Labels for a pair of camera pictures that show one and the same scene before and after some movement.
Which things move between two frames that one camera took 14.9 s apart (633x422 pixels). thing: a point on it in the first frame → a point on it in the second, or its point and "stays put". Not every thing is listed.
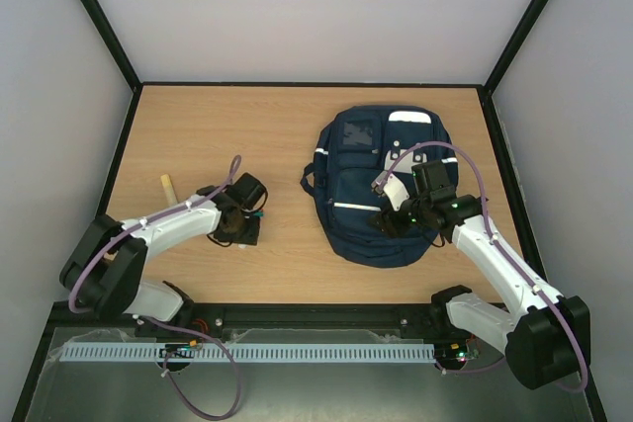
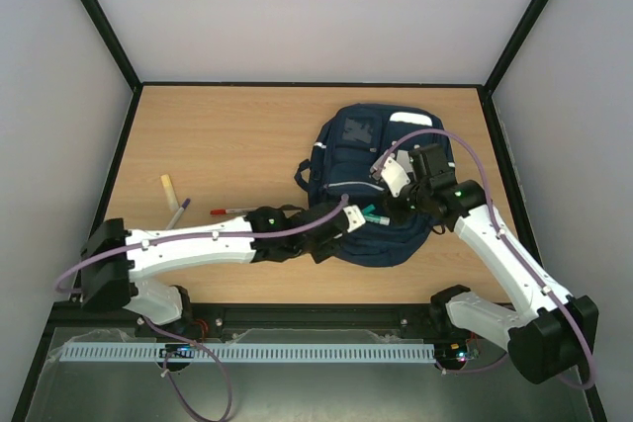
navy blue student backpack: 359,143 stays put
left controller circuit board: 178,351 stays put
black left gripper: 250,238 → 327,253
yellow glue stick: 169,192 stays put
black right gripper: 387,220 → 403,197
